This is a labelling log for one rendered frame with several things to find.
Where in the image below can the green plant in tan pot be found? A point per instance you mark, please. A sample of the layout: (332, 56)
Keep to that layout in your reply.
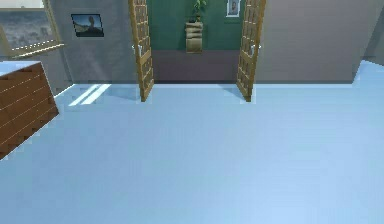
(195, 33)

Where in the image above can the wooden lattice room door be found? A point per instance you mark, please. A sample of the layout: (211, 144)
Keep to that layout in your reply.
(250, 46)
(142, 46)

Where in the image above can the white framed picture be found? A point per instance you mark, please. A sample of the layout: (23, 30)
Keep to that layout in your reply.
(233, 8)

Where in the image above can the dark framed picture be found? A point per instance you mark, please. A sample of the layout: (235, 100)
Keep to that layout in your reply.
(87, 25)

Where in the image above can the brown chest of drawers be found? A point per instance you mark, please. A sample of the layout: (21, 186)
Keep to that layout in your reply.
(23, 106)

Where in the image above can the wooden framed window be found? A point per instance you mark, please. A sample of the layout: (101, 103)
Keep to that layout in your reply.
(26, 30)

